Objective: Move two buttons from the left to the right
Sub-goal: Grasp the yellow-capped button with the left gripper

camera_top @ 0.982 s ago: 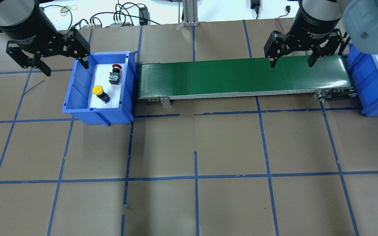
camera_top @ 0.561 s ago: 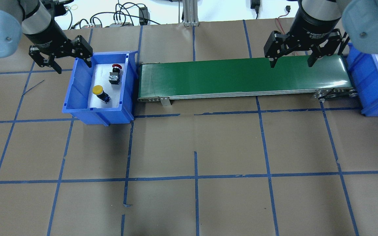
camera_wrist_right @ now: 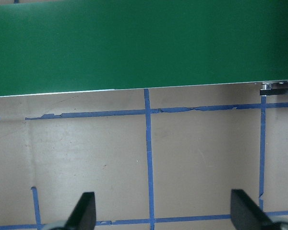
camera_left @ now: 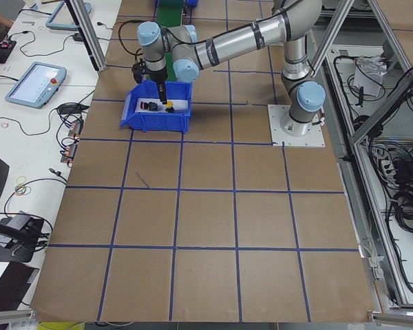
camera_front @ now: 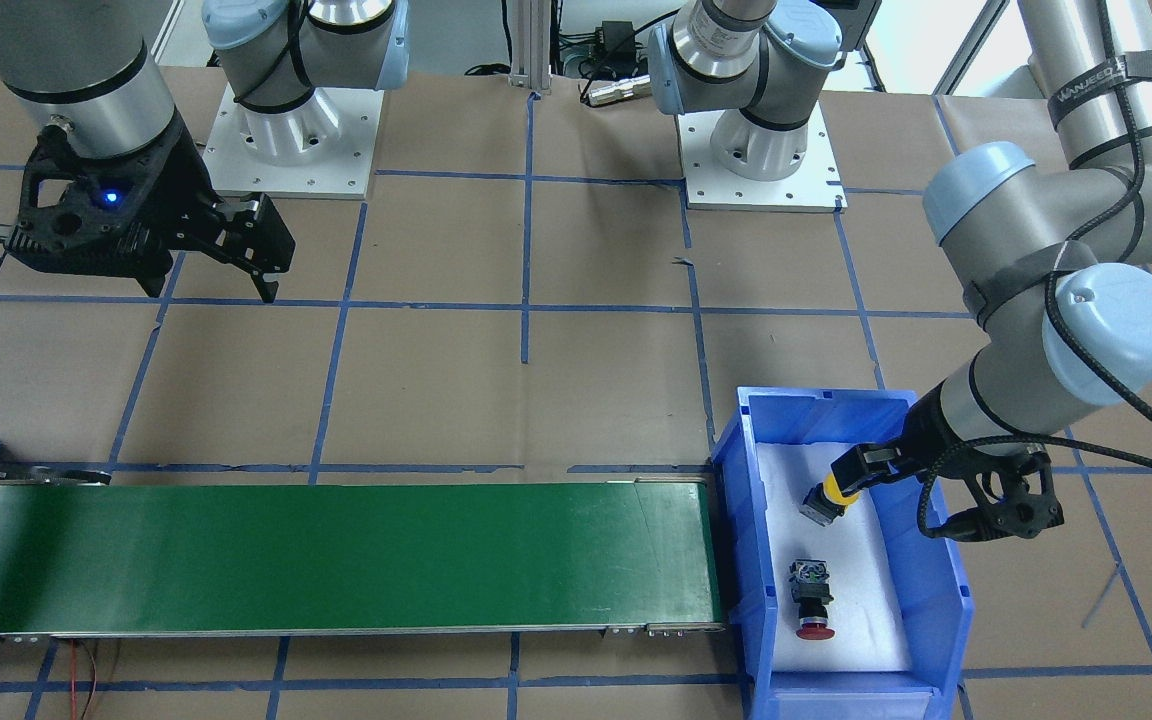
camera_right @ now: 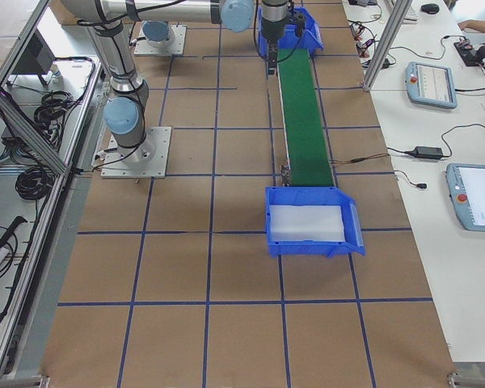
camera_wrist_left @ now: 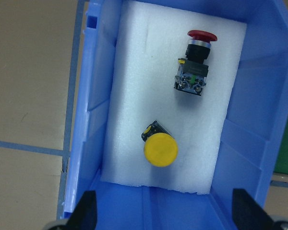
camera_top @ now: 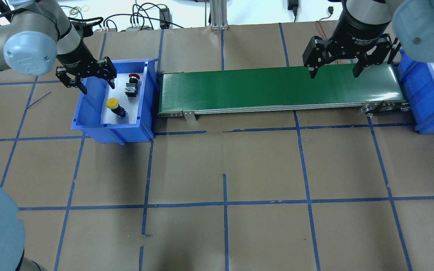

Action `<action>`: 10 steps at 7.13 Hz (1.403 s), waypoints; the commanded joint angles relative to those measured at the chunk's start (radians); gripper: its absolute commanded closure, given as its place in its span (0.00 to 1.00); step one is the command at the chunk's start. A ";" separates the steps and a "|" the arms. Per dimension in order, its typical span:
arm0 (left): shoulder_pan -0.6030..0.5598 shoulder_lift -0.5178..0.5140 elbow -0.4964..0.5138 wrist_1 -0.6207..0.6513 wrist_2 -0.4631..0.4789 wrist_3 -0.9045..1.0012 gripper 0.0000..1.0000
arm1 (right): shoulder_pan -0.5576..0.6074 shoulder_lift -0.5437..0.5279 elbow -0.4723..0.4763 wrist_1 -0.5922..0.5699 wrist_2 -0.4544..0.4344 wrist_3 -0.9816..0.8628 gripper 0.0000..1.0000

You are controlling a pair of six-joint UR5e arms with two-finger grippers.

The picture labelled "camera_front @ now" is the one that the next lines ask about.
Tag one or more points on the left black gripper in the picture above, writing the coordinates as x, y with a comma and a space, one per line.
920, 428

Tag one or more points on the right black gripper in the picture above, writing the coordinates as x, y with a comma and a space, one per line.
179, 178

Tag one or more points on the yellow push button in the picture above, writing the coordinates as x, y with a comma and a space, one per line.
825, 502

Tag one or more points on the red mushroom push button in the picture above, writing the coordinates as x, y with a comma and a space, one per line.
809, 588

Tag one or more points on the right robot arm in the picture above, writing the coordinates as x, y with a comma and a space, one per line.
85, 61

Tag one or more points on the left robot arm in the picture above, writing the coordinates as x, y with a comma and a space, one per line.
1054, 270

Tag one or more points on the white foam pad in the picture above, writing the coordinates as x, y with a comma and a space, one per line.
865, 612

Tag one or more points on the green conveyor belt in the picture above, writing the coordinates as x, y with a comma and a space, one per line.
192, 561

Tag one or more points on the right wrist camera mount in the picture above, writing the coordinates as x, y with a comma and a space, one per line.
62, 208

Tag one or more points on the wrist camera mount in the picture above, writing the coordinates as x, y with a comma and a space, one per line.
62, 208
1013, 497

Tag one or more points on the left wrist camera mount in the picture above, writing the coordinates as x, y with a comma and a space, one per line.
1013, 497

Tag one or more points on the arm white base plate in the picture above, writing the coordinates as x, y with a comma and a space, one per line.
323, 150
731, 164

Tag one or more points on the aluminium frame post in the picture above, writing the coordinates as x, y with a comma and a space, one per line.
531, 28

